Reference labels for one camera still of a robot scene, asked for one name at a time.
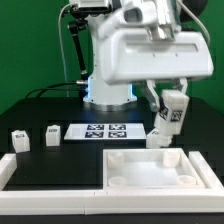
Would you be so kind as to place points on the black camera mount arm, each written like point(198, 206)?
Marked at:
point(74, 28)

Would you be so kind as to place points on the white U-shaped obstacle fence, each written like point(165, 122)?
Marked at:
point(110, 200)

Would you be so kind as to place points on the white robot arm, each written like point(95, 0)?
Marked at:
point(160, 19)

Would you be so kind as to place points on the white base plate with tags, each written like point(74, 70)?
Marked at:
point(112, 131)

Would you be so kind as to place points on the camera on mount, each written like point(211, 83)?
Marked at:
point(91, 6)

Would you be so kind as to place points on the white square tabletop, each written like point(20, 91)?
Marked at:
point(149, 169)

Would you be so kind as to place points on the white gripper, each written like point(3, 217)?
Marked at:
point(128, 55)

